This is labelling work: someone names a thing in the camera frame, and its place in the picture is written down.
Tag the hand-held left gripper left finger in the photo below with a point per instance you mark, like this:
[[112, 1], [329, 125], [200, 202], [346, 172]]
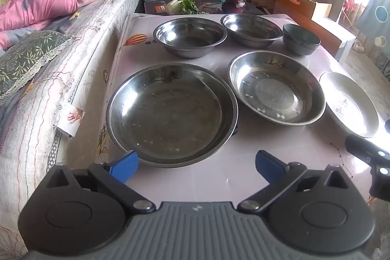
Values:
[[125, 166]]

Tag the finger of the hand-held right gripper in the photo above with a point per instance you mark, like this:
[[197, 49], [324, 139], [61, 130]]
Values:
[[362, 147]]

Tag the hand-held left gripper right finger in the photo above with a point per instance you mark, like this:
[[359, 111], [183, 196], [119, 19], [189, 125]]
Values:
[[269, 167]]

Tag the white ceramic plate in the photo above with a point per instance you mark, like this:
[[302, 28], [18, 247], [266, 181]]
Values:
[[350, 106]]

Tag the large stainless steel plate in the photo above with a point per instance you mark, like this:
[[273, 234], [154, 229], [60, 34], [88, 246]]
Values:
[[170, 116]]

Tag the medium stainless steel plate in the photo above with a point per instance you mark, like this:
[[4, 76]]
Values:
[[274, 89]]

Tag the teal ceramic bowl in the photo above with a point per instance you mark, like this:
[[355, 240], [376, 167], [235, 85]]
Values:
[[301, 42]]

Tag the stainless steel bowl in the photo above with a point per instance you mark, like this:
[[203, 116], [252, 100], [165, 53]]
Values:
[[251, 28], [190, 34]]

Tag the small white card box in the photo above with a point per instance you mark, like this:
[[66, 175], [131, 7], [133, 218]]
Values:
[[71, 120]]

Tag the blue hanging cloth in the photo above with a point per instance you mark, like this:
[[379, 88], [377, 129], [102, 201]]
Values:
[[377, 13]]

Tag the white quilted mattress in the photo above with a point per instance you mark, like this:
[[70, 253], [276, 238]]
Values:
[[91, 34]]

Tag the green floral pillow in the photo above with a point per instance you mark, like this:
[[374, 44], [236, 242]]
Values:
[[27, 56]]

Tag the brown cardboard box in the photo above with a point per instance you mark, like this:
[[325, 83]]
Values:
[[292, 5]]

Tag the purple onion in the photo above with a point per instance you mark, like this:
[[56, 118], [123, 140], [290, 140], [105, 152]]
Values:
[[234, 4]]

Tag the napa cabbage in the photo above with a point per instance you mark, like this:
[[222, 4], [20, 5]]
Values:
[[176, 6]]

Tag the dark side table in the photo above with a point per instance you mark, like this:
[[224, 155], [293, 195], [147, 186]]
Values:
[[213, 1]]

